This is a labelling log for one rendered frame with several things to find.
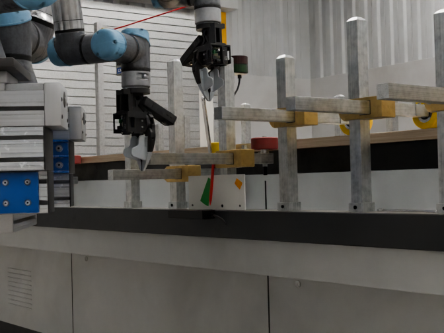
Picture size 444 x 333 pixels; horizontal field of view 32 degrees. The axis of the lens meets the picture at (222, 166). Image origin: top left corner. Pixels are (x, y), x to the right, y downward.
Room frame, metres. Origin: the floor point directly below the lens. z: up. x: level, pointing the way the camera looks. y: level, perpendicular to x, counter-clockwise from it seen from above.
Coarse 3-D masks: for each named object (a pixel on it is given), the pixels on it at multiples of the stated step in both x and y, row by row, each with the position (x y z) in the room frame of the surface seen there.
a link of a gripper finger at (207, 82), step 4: (204, 68) 2.19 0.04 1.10; (200, 72) 2.19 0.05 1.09; (204, 72) 2.19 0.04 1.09; (200, 76) 2.19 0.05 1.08; (204, 76) 2.19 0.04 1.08; (208, 76) 2.18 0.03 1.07; (204, 80) 2.19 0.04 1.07; (208, 80) 2.18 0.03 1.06; (212, 80) 2.16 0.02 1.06; (200, 84) 2.19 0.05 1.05; (204, 84) 2.19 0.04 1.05; (208, 84) 2.18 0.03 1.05; (212, 84) 2.17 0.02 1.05; (200, 88) 2.20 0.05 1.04; (204, 88) 2.19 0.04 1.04; (208, 88) 2.18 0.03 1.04; (204, 92) 2.20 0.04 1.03; (208, 92) 2.21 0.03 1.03; (204, 96) 2.20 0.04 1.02; (208, 96) 2.21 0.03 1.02; (208, 100) 2.20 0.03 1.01
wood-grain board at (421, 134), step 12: (384, 132) 2.07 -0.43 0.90; (396, 132) 2.04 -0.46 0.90; (408, 132) 2.01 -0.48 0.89; (420, 132) 1.98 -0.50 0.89; (432, 132) 1.95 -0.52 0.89; (240, 144) 2.52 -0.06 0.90; (300, 144) 2.31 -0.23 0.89; (312, 144) 2.27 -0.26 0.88; (324, 144) 2.23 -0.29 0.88; (336, 144) 2.20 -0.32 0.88; (348, 144) 2.16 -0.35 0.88; (96, 156) 3.22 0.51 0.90; (108, 156) 3.15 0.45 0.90; (120, 156) 3.08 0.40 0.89
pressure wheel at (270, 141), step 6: (252, 138) 2.30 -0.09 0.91; (258, 138) 2.28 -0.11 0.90; (264, 138) 2.27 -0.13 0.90; (270, 138) 2.28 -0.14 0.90; (276, 138) 2.29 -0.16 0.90; (252, 144) 2.30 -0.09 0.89; (258, 144) 2.28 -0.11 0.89; (264, 144) 2.27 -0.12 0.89; (270, 144) 2.28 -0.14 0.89; (276, 144) 2.29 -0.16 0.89; (264, 150) 2.30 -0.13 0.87; (264, 168) 2.31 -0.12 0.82; (264, 174) 2.31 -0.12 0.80
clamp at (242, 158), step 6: (228, 150) 2.23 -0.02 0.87; (234, 150) 2.21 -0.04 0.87; (240, 150) 2.19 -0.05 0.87; (246, 150) 2.20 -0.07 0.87; (252, 150) 2.22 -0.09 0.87; (234, 156) 2.21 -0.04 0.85; (240, 156) 2.19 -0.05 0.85; (246, 156) 2.20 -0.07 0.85; (252, 156) 2.22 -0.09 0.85; (234, 162) 2.21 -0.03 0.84; (240, 162) 2.19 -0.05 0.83; (246, 162) 2.20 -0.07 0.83; (252, 162) 2.22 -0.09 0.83
